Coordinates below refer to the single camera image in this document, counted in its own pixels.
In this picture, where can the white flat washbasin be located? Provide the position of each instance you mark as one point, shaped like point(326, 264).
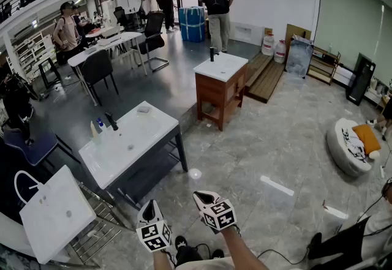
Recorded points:
point(55, 226)

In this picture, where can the pale sponge block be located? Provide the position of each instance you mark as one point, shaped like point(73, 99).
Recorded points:
point(150, 112)

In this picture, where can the person's beige shirt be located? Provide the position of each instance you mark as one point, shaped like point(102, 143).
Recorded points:
point(214, 264)

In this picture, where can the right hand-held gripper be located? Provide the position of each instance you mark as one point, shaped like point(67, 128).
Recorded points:
point(220, 215)

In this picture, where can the black frame table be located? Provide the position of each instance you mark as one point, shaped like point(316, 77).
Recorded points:
point(49, 63)

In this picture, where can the person's black trousers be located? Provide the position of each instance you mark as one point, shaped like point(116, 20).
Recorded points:
point(188, 258)

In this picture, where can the dark grey chair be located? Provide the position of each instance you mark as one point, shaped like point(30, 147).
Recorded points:
point(96, 66)

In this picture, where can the black cantilever chair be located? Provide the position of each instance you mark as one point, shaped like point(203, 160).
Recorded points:
point(153, 36)

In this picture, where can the white desk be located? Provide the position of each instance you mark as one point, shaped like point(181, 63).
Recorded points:
point(122, 38)

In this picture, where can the wooden shelf rack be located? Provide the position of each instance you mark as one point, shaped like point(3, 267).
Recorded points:
point(321, 74)

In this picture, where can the person's right forearm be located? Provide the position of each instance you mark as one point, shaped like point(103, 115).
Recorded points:
point(239, 250)

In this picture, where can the white washbasin on dark cabinet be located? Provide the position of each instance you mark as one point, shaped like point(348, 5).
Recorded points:
point(147, 134)

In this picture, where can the person's left forearm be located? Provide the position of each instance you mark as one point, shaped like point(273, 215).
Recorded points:
point(160, 261)

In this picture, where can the person's right black shoe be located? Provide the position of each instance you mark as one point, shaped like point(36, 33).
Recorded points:
point(218, 253)

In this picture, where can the black thick basin faucet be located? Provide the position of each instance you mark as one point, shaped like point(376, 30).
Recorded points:
point(111, 122)

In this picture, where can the white flat panel box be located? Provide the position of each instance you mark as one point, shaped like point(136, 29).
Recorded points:
point(246, 33)

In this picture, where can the pale green roller blind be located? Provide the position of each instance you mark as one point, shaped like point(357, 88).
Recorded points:
point(349, 17)

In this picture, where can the orange cushion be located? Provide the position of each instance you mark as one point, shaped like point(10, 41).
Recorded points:
point(367, 138)

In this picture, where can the black rectangular frame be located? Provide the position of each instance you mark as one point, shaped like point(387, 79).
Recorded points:
point(361, 79)

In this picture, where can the blue chair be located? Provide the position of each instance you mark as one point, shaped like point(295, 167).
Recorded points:
point(33, 146)

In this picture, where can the clear water jug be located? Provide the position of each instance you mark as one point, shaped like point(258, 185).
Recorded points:
point(268, 45)
point(280, 53)

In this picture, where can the white washbasin on wooden cabinet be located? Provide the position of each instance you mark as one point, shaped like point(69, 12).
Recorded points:
point(220, 88)

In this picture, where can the black cart with red base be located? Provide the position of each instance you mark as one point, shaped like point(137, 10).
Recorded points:
point(7, 189)

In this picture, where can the brown cardboard sheet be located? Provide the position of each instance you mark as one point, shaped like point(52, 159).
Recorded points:
point(294, 30)

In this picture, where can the clear blue-capped pump bottle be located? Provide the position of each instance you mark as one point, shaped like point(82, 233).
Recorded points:
point(102, 129)

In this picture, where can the blue wrapped package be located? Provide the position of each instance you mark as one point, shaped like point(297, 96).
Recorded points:
point(192, 24)

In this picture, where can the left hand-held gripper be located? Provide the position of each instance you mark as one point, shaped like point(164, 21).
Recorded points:
point(153, 236)

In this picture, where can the white beanbag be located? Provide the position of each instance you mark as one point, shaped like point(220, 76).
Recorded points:
point(337, 149)

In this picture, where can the black and white patterned cloth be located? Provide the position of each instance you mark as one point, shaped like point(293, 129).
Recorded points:
point(352, 143)

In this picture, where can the person's black shoe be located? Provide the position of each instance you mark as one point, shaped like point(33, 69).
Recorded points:
point(181, 242)
point(218, 253)

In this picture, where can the metal rack frame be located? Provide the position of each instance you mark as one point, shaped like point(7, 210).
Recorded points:
point(101, 232)

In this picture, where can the plastic-wrapped panel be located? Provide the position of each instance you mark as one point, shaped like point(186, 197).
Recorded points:
point(298, 57)

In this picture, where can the person's left black shoe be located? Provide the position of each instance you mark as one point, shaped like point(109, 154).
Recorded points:
point(181, 242)

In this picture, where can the black slim basin faucet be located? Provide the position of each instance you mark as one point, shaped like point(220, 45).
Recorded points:
point(213, 54)

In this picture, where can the black swivel office chair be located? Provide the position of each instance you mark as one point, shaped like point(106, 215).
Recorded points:
point(16, 103)

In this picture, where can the cream tube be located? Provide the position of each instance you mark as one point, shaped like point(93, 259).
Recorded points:
point(93, 129)

